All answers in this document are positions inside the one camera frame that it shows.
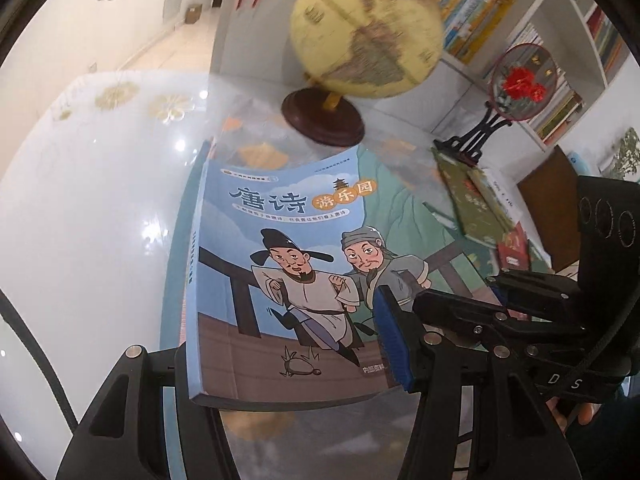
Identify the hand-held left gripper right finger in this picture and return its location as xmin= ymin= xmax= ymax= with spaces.
xmin=375 ymin=285 xmax=576 ymax=480

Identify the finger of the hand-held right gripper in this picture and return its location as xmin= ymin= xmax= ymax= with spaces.
xmin=486 ymin=268 xmax=582 ymax=319
xmin=411 ymin=288 xmax=589 ymax=357

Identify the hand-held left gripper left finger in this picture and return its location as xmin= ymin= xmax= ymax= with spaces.
xmin=55 ymin=344 xmax=236 ymax=480

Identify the red book with child picture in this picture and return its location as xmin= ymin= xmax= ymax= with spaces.
xmin=495 ymin=222 xmax=533 ymax=267

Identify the olive green red insect book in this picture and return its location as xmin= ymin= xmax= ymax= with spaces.
xmin=432 ymin=147 xmax=521 ymax=246

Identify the blue book with two men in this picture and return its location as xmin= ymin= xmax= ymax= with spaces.
xmin=186 ymin=142 xmax=506 ymax=408

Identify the row of pale upright books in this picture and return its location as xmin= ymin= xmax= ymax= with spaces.
xmin=482 ymin=20 xmax=586 ymax=143

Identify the row of red spined books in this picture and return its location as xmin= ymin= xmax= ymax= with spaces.
xmin=582 ymin=7 xmax=628 ymax=86

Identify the row of dark and yellow books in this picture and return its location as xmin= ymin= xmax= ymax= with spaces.
xmin=400 ymin=0 xmax=516 ymax=66

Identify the person's right hand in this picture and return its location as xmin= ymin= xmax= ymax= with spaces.
xmin=546 ymin=394 xmax=602 ymax=434

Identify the brown wooden cabinet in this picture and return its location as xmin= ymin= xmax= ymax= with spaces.
xmin=517 ymin=147 xmax=583 ymax=273

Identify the tall potted plant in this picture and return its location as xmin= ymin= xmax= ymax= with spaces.
xmin=600 ymin=127 xmax=640 ymax=181

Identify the round embroidered fan on stand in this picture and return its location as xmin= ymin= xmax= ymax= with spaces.
xmin=432 ymin=42 xmax=563 ymax=166

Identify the yellow desk globe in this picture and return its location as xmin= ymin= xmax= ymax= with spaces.
xmin=281 ymin=0 xmax=446 ymax=147

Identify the black cable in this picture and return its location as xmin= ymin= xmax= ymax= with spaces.
xmin=560 ymin=305 xmax=640 ymax=396

